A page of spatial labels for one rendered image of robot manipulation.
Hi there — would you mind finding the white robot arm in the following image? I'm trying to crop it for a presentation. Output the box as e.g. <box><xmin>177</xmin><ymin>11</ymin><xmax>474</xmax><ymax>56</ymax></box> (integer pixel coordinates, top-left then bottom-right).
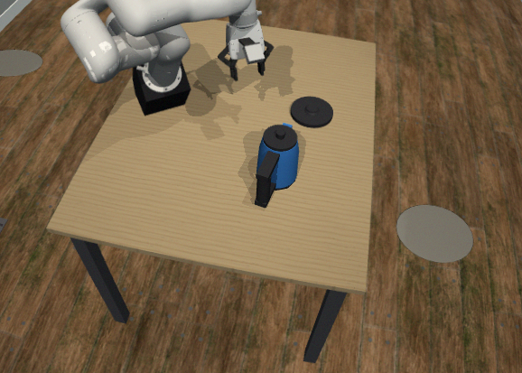
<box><xmin>61</xmin><ymin>0</ymin><xmax>262</xmax><ymax>93</ymax></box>

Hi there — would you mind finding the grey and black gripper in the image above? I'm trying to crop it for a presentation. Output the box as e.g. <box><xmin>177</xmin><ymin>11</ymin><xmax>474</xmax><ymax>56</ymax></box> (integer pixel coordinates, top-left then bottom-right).
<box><xmin>218</xmin><ymin>20</ymin><xmax>274</xmax><ymax>81</ymax></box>

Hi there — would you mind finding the black round disk with center stud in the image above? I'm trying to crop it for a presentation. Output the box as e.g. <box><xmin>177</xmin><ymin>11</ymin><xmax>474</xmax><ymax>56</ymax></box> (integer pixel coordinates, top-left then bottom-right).
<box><xmin>290</xmin><ymin>97</ymin><xmax>333</xmax><ymax>128</ymax></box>

